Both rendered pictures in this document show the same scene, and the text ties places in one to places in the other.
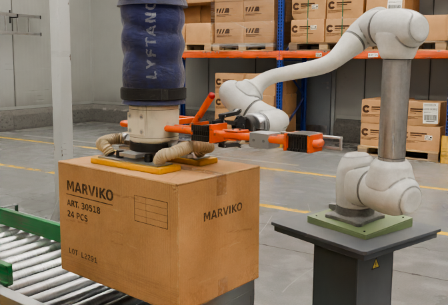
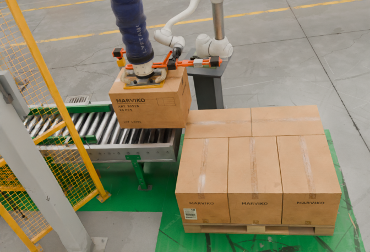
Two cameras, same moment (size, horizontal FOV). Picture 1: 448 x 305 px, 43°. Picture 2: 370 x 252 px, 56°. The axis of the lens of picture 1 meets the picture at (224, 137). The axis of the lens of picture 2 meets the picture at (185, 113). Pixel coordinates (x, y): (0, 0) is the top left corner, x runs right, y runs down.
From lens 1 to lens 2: 1.66 m
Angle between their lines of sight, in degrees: 38
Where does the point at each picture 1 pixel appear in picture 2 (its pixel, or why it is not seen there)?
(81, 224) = (129, 111)
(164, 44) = (146, 37)
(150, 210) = (166, 101)
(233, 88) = (161, 35)
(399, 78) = (220, 9)
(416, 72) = not seen: outside the picture
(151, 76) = (144, 51)
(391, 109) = (218, 21)
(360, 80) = not seen: outside the picture
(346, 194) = (202, 53)
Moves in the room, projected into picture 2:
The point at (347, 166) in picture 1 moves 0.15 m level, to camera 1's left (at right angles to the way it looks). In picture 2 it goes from (201, 43) to (189, 48)
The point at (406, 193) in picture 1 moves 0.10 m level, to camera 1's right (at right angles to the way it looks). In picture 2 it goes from (229, 50) to (237, 47)
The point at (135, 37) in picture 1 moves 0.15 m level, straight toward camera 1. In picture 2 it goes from (134, 39) to (145, 45)
